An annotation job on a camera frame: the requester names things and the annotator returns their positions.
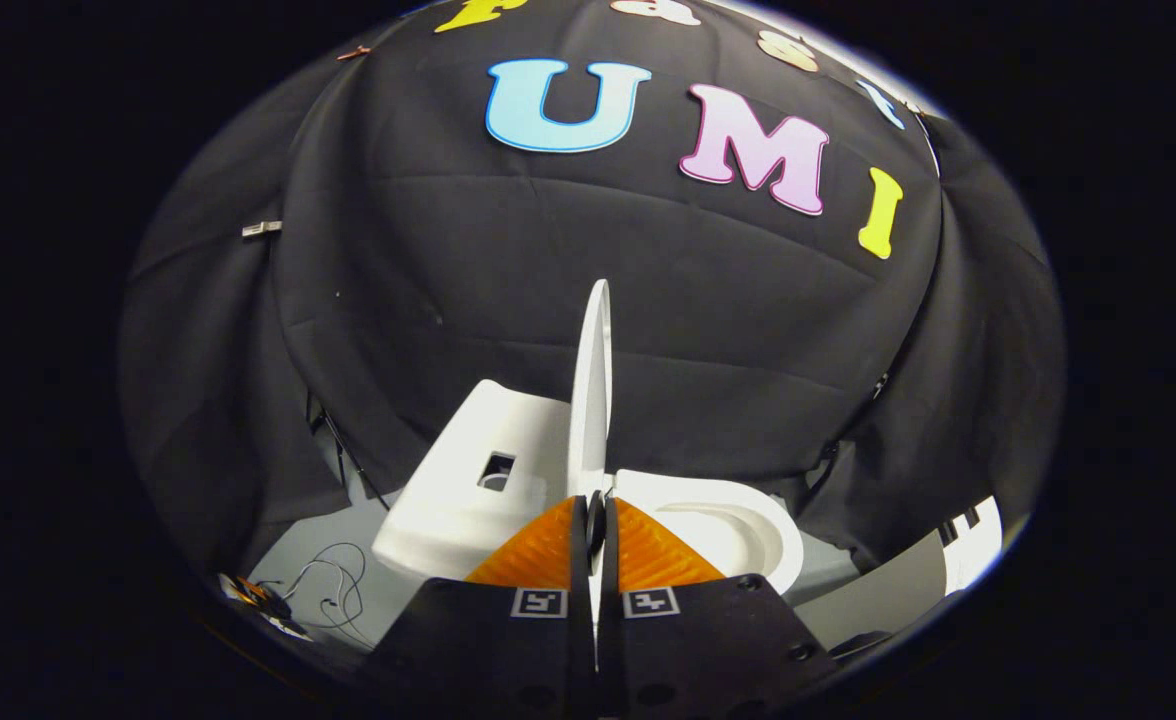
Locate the white ceramic toilet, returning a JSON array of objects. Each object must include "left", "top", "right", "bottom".
[{"left": 371, "top": 378, "right": 806, "bottom": 613}]

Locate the thin black cable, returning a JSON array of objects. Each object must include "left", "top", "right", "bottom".
[{"left": 273, "top": 542, "right": 374, "bottom": 646}]

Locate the white and black structure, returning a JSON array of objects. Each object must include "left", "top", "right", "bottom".
[{"left": 938, "top": 496, "right": 1005, "bottom": 598}]

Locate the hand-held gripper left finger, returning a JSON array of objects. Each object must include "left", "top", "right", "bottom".
[{"left": 363, "top": 495, "right": 597, "bottom": 717}]

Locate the white toilet lid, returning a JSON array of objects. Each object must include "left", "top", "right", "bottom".
[{"left": 566, "top": 279, "right": 615, "bottom": 503}]

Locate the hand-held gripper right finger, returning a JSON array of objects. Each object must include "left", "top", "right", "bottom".
[{"left": 596, "top": 495, "right": 842, "bottom": 717}]

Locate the white toilet seat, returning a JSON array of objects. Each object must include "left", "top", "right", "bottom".
[{"left": 612, "top": 469, "right": 806, "bottom": 598}]

